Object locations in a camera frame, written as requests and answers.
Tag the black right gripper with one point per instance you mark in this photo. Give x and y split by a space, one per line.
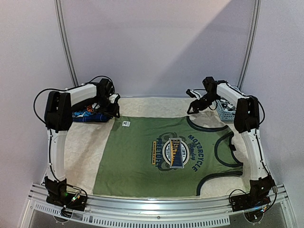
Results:
198 103

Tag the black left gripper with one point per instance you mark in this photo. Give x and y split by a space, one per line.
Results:
112 112

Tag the green cloth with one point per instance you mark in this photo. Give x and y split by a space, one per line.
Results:
163 157

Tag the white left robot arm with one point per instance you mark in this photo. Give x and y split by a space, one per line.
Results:
61 103

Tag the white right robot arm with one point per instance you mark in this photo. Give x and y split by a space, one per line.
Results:
246 121

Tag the colourful patterned folded shorts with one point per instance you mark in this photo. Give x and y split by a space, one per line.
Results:
89 114

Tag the light blue plastic basket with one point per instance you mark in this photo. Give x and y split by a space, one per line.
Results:
224 116

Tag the black white checked cloth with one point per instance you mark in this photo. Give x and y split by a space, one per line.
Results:
227 106

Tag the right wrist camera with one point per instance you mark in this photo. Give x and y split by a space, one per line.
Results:
193 94

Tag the left aluminium frame post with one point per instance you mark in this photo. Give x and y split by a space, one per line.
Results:
64 41

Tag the aluminium frame post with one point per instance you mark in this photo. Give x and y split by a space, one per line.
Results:
250 43
64 41

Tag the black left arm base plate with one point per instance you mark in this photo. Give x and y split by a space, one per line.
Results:
65 195

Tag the aluminium front rail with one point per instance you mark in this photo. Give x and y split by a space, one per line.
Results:
104 212

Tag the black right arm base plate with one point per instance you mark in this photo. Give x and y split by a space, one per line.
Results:
257 198

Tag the right aluminium frame post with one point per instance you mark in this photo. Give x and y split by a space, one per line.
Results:
250 43

